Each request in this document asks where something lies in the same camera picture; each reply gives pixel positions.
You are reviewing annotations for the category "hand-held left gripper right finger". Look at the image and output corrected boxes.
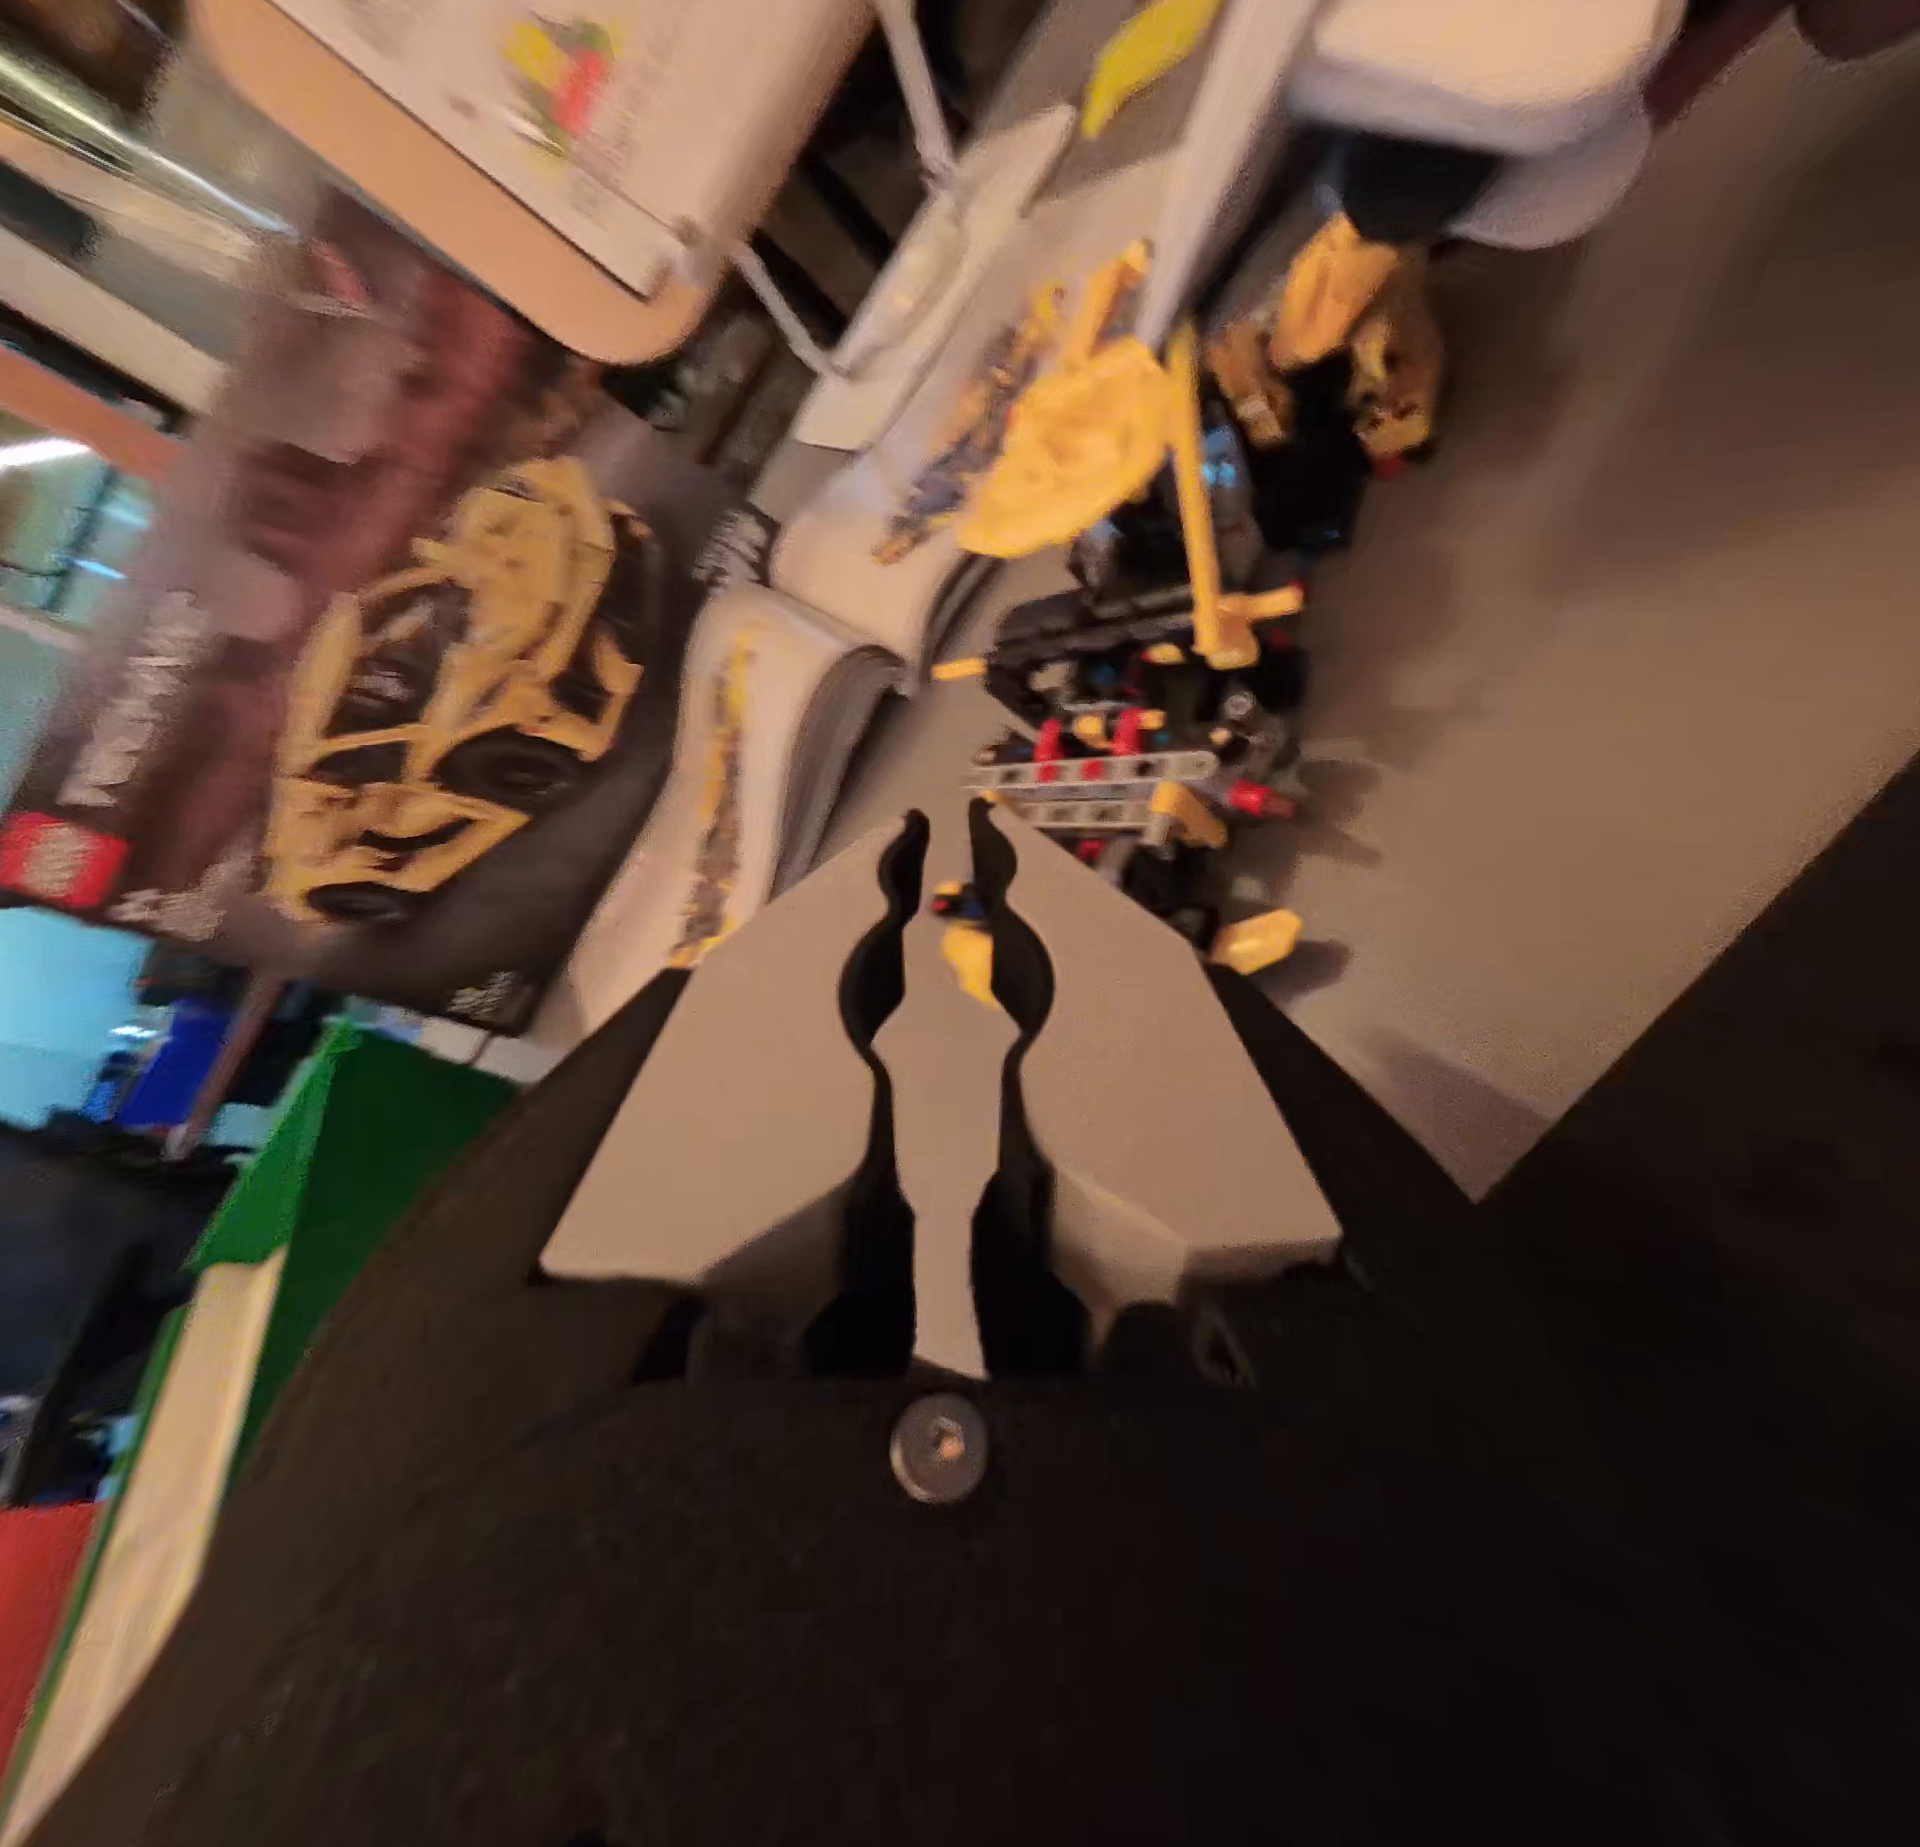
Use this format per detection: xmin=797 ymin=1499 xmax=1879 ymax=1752
xmin=967 ymin=797 xmax=1343 ymax=1346

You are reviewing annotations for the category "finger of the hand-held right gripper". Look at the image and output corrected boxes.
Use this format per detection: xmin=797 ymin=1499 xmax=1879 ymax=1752
xmin=1146 ymin=0 xmax=1363 ymax=356

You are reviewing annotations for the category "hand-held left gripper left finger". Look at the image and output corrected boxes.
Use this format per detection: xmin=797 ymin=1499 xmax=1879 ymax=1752
xmin=538 ymin=811 xmax=934 ymax=1346

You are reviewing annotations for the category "yellow toy brick model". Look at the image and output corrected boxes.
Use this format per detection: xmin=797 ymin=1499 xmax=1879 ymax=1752
xmin=930 ymin=212 xmax=1456 ymax=1009

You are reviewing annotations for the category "green box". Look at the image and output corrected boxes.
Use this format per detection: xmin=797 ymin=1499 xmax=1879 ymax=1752
xmin=0 ymin=1022 xmax=521 ymax=1847

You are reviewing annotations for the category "dark printed toy box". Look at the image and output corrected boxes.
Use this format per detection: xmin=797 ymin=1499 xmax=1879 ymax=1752
xmin=0 ymin=198 xmax=785 ymax=1041

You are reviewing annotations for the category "black perforated panel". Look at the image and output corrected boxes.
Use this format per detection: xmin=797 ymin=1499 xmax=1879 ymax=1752
xmin=1477 ymin=768 xmax=1920 ymax=1847

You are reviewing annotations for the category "open instruction booklet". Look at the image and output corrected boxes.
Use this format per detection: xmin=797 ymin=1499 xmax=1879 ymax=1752
xmin=576 ymin=233 xmax=1163 ymax=985

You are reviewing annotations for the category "beige rounded table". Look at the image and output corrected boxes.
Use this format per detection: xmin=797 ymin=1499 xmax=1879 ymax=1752
xmin=179 ymin=0 xmax=963 ymax=366

